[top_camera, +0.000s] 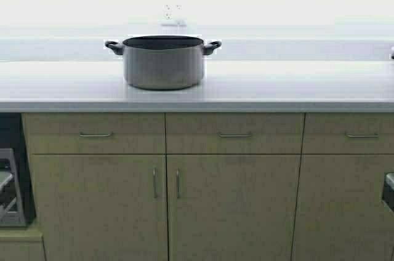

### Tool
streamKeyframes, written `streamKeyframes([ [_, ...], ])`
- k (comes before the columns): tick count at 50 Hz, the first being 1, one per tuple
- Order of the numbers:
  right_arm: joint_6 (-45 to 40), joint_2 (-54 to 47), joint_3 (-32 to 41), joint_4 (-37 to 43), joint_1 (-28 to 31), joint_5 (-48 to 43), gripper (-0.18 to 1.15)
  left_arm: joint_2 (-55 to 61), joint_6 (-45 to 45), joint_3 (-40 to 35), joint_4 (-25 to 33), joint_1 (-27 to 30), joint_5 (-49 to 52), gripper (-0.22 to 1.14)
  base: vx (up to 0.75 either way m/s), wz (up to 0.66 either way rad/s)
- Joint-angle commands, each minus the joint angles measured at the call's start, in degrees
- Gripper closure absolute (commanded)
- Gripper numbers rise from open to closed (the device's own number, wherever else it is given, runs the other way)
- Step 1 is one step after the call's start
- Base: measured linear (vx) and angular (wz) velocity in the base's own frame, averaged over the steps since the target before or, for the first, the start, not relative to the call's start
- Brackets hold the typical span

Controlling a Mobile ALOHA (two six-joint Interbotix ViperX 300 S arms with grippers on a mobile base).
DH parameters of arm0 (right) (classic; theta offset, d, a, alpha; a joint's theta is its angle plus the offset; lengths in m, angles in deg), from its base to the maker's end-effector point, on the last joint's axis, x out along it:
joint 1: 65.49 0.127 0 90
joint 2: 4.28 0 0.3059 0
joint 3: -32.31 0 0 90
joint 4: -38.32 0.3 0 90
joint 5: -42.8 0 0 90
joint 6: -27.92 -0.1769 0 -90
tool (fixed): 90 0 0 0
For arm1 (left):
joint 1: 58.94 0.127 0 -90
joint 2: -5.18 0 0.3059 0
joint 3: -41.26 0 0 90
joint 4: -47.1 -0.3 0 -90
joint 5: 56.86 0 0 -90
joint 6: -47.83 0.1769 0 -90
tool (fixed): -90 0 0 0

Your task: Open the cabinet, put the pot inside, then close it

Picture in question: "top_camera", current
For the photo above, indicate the left beige drawer front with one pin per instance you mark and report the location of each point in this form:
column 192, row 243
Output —
column 58, row 133

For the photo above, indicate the door handle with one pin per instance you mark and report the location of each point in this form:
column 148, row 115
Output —
column 178, row 174
column 155, row 193

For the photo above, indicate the left lower door handle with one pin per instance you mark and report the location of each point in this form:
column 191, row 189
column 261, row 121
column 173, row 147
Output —
column 155, row 193

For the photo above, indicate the drawer metal handle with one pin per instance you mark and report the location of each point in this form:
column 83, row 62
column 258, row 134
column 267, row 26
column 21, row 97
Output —
column 82, row 134
column 362, row 136
column 227, row 135

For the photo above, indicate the middle drawer metal handle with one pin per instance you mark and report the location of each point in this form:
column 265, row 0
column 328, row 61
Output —
column 227, row 135

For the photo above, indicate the right beige drawer front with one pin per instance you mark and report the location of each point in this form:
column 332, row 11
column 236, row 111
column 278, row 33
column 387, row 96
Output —
column 325, row 133

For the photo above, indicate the beige drawer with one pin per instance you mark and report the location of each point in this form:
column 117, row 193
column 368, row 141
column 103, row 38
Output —
column 58, row 133
column 325, row 133
column 197, row 133

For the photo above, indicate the right drawer metal handle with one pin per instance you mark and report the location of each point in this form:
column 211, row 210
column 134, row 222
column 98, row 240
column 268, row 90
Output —
column 362, row 136

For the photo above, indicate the white wall outlet plate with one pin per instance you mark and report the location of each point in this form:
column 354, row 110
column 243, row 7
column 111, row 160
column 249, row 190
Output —
column 173, row 16

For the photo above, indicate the middle beige drawer front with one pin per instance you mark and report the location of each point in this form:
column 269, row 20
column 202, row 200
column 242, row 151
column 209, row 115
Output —
column 197, row 133

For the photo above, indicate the grey step stool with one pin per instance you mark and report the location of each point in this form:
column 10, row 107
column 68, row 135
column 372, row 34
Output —
column 12, row 211

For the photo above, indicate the left drawer metal handle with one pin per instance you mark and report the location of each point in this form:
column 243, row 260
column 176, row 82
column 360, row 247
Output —
column 82, row 134

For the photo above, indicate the left lower cabinet door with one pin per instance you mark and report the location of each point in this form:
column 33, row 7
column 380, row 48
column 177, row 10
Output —
column 101, row 207

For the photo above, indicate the middle lower cabinet door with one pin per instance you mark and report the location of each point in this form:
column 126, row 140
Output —
column 232, row 207

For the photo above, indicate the cabinet door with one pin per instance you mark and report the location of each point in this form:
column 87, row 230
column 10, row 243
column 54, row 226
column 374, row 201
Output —
column 232, row 207
column 340, row 213
column 101, row 207

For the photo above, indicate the right lower cabinet door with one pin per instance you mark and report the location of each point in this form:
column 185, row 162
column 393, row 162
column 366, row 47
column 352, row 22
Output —
column 340, row 213

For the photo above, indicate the middle lower door handle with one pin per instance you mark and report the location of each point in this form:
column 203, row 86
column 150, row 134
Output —
column 178, row 174

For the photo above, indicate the grey pot with black handles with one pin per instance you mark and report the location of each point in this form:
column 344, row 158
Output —
column 163, row 62

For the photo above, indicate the right robot base metal frame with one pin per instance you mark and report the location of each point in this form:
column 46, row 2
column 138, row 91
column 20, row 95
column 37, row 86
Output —
column 388, row 191

